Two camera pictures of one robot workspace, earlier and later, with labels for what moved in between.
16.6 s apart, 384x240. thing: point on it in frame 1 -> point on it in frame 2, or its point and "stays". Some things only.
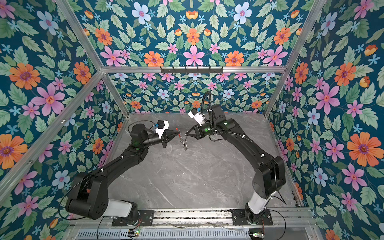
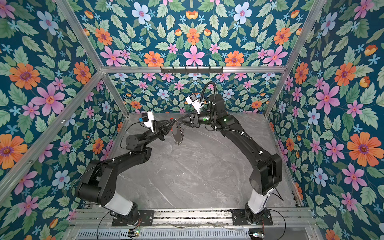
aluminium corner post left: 69,12 stays
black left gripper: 165,138 -> 158,132
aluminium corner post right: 304,33 stays
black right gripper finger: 190,130 -> 189,115
